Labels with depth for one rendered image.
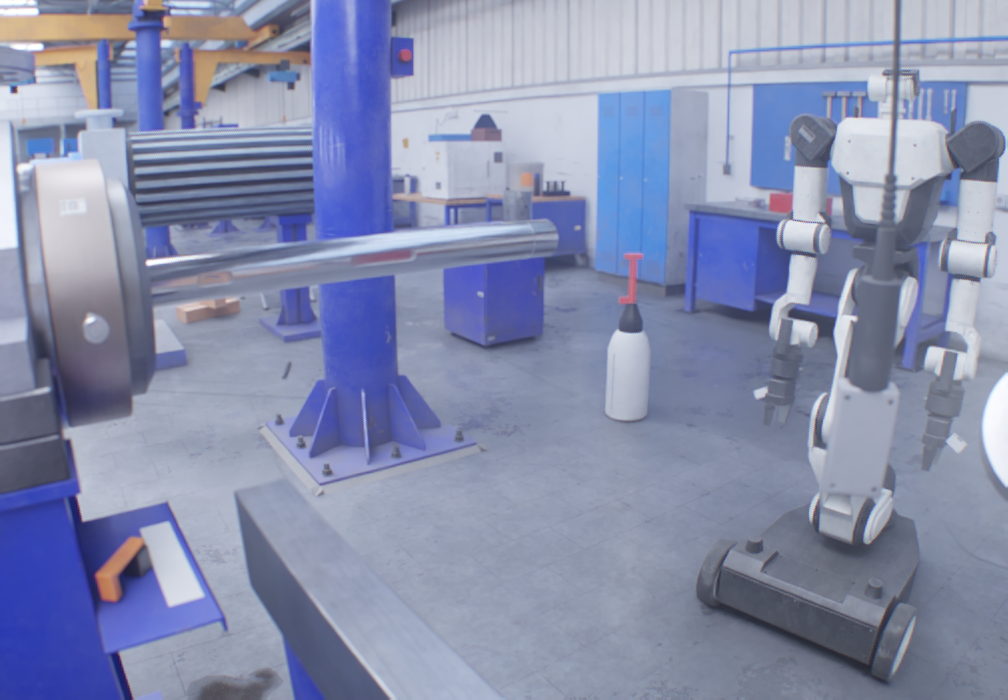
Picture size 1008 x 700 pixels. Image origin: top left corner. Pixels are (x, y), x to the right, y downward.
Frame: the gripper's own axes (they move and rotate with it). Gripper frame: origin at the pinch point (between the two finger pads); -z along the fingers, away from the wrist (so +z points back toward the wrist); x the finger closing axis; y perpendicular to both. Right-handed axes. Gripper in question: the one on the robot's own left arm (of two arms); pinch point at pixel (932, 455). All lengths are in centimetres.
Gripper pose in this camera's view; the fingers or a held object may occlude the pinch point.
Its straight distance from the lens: 188.3
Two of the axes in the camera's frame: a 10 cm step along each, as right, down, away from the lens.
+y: 7.0, 1.8, -6.9
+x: -7.0, -0.2, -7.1
